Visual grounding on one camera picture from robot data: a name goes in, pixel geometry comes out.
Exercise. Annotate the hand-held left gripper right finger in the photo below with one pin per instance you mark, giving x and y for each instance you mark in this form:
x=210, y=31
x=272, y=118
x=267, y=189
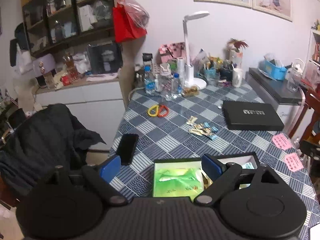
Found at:
x=211, y=166

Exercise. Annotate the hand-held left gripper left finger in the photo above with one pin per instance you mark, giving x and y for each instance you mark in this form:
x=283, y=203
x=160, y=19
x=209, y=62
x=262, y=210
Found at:
x=110, y=168

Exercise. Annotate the black gift box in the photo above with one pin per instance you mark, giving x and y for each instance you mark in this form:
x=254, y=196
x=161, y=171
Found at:
x=242, y=160

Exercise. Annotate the pile of candy packets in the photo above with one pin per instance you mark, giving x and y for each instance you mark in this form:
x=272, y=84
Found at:
x=200, y=130

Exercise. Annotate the black box lid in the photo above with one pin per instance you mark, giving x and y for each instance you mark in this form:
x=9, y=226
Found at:
x=250, y=120

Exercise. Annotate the blue checkered desktop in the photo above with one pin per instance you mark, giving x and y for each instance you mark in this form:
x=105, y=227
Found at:
x=175, y=142

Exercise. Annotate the black phone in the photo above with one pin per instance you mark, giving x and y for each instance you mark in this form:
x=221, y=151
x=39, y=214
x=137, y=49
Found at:
x=127, y=148

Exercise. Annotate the green packet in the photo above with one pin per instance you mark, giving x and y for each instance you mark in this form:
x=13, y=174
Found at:
x=175, y=180

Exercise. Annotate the yellow and orange scissors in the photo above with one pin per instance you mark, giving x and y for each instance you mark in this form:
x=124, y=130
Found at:
x=163, y=111

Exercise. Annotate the black jacket on chair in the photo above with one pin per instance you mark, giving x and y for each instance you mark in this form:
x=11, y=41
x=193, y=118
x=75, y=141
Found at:
x=42, y=140

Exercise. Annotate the white counter cabinet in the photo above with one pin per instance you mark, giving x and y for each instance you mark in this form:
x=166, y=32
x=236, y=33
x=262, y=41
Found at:
x=82, y=100

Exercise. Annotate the pink sticky note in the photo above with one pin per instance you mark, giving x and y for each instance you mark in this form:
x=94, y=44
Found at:
x=282, y=142
x=294, y=162

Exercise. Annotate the clear glass cup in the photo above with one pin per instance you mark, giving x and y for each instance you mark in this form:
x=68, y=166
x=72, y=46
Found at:
x=213, y=79

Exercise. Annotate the small blue-cap water bottle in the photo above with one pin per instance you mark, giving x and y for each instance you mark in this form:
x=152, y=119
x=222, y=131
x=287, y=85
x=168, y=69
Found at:
x=177, y=86

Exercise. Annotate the white mug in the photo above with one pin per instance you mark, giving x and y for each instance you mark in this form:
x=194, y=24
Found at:
x=237, y=78

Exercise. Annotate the dark pen holder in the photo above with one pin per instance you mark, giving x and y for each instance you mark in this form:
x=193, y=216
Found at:
x=226, y=74

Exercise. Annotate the clear cat-ear lid bottle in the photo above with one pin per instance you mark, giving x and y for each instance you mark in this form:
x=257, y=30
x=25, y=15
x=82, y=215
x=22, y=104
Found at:
x=166, y=85

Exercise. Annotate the white desk lamp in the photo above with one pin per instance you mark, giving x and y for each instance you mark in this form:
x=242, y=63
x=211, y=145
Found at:
x=190, y=75

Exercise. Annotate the large blue-cap water bottle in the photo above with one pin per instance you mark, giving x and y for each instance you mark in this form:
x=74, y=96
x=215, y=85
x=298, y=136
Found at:
x=149, y=82

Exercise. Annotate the grey mini fridge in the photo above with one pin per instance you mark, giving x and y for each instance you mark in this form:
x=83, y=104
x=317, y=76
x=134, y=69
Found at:
x=280, y=92

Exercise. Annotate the stack of clear plastic cups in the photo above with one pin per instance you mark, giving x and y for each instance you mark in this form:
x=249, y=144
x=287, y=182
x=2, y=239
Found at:
x=180, y=66

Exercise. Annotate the black appliance box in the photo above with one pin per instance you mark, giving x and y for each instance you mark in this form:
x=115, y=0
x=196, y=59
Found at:
x=105, y=58

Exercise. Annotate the red wooden chair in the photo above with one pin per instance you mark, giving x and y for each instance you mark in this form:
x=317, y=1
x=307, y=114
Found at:
x=311, y=120

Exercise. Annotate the cooking oil bottle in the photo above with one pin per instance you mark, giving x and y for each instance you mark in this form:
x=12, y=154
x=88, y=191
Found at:
x=69, y=66

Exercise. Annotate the blue tissue box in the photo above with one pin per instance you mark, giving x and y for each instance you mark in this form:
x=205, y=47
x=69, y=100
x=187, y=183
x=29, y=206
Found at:
x=272, y=70

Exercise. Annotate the black-lid tumbler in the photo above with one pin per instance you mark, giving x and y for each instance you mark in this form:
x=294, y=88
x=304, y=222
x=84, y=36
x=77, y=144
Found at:
x=147, y=60

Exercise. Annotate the artificial flower vase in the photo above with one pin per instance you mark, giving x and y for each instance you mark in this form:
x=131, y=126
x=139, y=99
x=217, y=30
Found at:
x=236, y=48

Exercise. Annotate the pink checkered box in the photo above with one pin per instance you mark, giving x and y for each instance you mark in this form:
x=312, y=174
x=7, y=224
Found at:
x=172, y=52

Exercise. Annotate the clear jug with white lid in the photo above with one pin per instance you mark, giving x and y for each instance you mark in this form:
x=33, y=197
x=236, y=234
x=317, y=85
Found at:
x=295, y=77

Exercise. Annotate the purple air fryer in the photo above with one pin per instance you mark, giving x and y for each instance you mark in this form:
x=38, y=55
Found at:
x=43, y=66

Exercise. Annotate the red paper bag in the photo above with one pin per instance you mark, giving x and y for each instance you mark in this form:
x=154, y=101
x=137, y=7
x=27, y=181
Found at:
x=125, y=27

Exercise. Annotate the white bookshelf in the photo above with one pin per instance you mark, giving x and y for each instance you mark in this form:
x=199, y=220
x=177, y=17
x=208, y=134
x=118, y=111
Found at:
x=315, y=50

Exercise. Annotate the black hanging bag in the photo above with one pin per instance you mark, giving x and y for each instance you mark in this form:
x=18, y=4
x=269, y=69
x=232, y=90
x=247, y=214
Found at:
x=18, y=40

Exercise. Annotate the clear plastic bag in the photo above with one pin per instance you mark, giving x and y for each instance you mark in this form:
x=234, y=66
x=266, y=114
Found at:
x=135, y=12

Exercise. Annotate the dark glass-door cabinet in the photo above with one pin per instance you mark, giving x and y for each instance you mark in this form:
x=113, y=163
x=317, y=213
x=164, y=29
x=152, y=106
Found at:
x=67, y=12

